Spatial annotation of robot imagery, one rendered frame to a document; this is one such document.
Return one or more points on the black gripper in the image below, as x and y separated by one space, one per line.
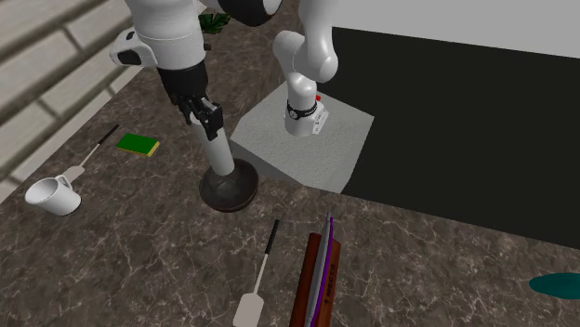
183 81

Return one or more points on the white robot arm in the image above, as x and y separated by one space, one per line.
172 31

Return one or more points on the green and yellow sponge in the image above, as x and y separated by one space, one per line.
136 143

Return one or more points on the green plant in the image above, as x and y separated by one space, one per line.
214 21

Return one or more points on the grey robot stand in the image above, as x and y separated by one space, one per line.
290 154

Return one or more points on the white cup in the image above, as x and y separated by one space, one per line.
56 199

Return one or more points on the grey and purple book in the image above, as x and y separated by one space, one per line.
319 271

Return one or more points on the brown book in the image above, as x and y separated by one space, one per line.
303 290

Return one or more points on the teal plate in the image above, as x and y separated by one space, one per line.
557 286

